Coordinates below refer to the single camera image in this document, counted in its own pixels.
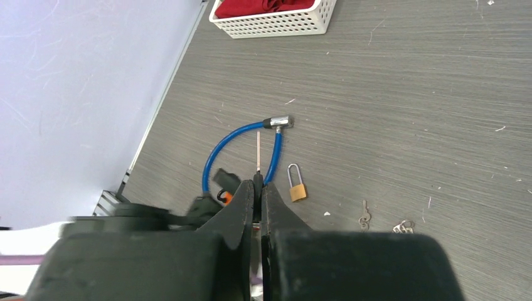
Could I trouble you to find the red cloth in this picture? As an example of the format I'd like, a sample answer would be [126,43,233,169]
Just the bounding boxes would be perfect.
[215,0,315,19]

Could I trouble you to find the blue cable lock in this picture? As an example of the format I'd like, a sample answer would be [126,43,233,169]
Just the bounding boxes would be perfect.
[201,115,294,194]

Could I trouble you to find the white perforated plastic basket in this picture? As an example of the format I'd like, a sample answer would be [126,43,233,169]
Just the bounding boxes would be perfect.
[209,0,336,39]

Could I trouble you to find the small silver key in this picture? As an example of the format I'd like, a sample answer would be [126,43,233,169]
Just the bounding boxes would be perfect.
[358,199,371,232]

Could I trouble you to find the silver key bunch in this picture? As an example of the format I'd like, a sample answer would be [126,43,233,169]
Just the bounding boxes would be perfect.
[392,220,415,234]

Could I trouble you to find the orange black padlock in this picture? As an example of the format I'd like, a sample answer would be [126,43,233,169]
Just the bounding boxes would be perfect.
[213,168,241,204]

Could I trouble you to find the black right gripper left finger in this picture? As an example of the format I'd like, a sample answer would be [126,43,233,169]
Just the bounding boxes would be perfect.
[25,180,255,300]

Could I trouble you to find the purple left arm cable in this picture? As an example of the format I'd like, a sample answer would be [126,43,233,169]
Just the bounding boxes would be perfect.
[0,254,46,267]

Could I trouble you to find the black headed key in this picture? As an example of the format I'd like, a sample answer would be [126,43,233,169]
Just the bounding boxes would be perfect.
[253,131,263,224]

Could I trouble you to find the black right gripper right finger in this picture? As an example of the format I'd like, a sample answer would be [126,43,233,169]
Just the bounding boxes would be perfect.
[261,184,464,300]

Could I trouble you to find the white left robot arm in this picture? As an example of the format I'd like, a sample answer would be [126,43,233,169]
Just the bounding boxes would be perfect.
[1,196,222,300]

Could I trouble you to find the brass padlock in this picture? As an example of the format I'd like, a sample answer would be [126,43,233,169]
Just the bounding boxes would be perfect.
[287,163,308,203]

